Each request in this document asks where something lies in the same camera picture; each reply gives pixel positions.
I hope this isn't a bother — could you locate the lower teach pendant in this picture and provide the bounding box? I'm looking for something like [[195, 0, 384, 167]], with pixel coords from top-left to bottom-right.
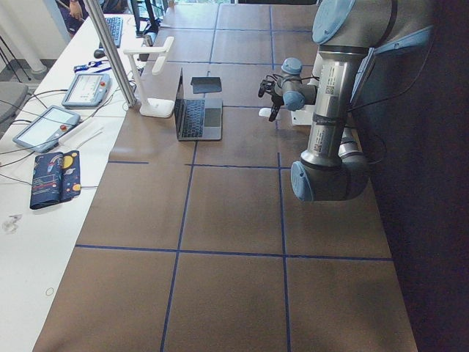
[[12, 106, 81, 153]]

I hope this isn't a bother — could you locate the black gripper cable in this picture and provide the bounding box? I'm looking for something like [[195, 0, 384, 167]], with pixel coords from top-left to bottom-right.
[[264, 73, 323, 92]]

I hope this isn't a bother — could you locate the black desk mouse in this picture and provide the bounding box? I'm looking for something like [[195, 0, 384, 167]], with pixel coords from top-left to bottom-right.
[[93, 48, 106, 59]]

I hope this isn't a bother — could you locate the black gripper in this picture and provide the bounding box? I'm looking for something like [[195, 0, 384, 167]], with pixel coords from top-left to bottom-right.
[[267, 78, 284, 122]]

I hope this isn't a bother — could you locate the blue lanyard cord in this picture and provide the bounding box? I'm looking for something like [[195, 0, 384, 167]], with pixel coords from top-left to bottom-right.
[[73, 60, 113, 73]]

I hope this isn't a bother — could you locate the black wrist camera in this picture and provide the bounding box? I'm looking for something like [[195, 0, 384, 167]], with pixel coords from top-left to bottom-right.
[[258, 79, 276, 98]]

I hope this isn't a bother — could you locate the grey laptop computer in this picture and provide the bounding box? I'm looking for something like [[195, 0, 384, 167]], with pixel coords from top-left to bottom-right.
[[174, 70, 223, 142]]

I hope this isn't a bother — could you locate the black keyboard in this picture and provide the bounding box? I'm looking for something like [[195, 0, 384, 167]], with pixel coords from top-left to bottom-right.
[[105, 17, 123, 48]]

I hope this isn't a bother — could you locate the teach pendant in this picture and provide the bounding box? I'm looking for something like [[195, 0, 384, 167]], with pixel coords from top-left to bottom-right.
[[62, 73, 110, 109], [12, 106, 81, 153]]

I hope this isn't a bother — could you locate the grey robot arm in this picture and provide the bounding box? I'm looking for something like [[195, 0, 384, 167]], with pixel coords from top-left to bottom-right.
[[264, 1, 435, 202]]

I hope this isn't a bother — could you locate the black mouse pad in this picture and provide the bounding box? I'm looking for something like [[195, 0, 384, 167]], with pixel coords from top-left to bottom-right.
[[191, 76, 222, 94]]

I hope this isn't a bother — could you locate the upper teach pendant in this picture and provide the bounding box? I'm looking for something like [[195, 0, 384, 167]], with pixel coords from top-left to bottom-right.
[[62, 73, 110, 109]]

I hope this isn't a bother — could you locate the white desk lamp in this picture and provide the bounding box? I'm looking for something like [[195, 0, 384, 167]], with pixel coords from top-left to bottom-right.
[[122, 36, 175, 119]]

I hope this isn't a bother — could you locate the white computer mouse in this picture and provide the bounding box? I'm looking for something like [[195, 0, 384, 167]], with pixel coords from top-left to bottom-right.
[[258, 108, 279, 120]]

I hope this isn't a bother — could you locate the aluminium frame post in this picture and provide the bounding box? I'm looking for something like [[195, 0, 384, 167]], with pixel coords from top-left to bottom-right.
[[84, 0, 136, 108]]

